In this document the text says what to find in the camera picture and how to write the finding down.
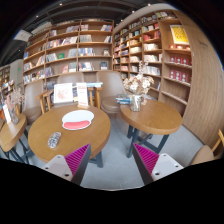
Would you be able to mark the round wooden centre table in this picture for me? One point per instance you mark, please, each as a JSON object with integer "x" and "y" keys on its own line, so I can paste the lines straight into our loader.
{"x": 96, "y": 134}

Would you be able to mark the beige upholstered chair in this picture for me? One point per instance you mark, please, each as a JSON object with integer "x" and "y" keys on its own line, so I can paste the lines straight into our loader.
{"x": 32, "y": 106}
{"x": 72, "y": 78}
{"x": 112, "y": 85}

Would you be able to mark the white orange standing sign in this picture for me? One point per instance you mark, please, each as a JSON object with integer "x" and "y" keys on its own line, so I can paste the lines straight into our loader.
{"x": 82, "y": 94}

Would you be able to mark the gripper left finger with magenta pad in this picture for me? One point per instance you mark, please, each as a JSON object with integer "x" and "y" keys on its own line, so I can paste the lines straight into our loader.
{"x": 72, "y": 166}

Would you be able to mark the white mouse pad red rest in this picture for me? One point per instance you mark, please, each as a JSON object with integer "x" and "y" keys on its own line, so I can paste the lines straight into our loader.
{"x": 77, "y": 120}

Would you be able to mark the round wooden table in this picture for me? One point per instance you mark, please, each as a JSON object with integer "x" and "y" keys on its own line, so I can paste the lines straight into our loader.
{"x": 10, "y": 134}
{"x": 154, "y": 118}
{"x": 96, "y": 134}

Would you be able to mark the wooden bookshelf back wall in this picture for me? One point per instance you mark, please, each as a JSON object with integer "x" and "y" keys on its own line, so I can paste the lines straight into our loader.
{"x": 80, "y": 45}

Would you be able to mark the stack of books on table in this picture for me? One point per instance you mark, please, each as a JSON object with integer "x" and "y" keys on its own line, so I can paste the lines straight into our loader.
{"x": 123, "y": 99}

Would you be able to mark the patterned grey computer mouse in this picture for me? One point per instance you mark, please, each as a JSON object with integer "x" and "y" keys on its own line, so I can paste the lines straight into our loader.
{"x": 54, "y": 139}

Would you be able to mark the wooden bookshelf wall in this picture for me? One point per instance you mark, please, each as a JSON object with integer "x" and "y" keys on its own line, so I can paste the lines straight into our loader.
{"x": 148, "y": 38}
{"x": 80, "y": 45}

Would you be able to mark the vase dried flowers left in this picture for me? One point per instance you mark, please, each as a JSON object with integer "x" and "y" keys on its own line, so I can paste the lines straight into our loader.
{"x": 13, "y": 102}

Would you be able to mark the glass vase dried flowers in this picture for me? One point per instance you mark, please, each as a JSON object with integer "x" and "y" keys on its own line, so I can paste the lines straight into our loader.
{"x": 139, "y": 86}

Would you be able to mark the yellow framed poster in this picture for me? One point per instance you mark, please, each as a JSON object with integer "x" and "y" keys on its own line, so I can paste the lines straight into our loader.
{"x": 179, "y": 35}

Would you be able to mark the wooden chair right edge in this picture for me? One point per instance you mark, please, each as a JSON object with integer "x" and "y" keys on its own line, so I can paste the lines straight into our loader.
{"x": 205, "y": 153}

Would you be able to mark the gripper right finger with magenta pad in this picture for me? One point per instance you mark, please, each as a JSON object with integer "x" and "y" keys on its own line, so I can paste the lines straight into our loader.
{"x": 153, "y": 166}

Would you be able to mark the round wooden left table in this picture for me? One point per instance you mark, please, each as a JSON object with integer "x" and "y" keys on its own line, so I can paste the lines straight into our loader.
{"x": 10, "y": 134}

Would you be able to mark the white red sign card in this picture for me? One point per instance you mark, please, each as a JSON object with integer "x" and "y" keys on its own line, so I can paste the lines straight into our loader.
{"x": 63, "y": 93}

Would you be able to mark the beige upholstered chair right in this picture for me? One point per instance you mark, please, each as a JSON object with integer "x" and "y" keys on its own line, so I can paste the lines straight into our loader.
{"x": 112, "y": 85}

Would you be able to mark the wooden bookshelf right wall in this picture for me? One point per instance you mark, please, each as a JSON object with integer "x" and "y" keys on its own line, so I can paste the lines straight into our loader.
{"x": 148, "y": 38}

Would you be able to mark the beige upholstered chair left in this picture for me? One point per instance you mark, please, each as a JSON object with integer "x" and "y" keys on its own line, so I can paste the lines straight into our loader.
{"x": 32, "y": 106}

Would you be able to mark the round wooden right table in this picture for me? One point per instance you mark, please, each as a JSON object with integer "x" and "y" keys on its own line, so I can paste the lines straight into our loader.
{"x": 154, "y": 118}

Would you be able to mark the beige upholstered chair centre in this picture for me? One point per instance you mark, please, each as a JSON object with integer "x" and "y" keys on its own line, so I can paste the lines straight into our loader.
{"x": 72, "y": 78}

